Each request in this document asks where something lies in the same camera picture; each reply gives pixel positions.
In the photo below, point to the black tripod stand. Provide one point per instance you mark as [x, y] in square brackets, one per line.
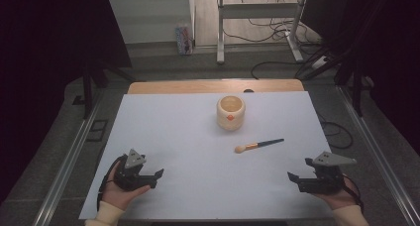
[95, 77]

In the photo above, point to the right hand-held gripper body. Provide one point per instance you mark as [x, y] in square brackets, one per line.
[325, 174]

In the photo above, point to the person's left hand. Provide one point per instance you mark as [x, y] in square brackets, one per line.
[122, 193]

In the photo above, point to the wooden table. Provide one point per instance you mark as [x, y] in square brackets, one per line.
[211, 86]

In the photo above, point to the makeup brush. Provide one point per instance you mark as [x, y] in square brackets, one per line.
[257, 145]

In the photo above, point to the white mat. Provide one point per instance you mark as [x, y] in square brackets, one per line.
[204, 173]

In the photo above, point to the person's right hand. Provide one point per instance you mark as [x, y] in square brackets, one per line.
[338, 197]

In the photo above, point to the cream ceramic cup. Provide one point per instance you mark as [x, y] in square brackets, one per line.
[230, 113]

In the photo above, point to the white power strip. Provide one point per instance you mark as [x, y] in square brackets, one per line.
[319, 62]

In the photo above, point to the white metal stand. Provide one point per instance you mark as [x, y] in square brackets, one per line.
[257, 11]

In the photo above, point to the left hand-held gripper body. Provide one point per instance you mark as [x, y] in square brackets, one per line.
[132, 173]

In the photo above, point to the colourful packet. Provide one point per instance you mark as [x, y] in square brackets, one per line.
[183, 40]

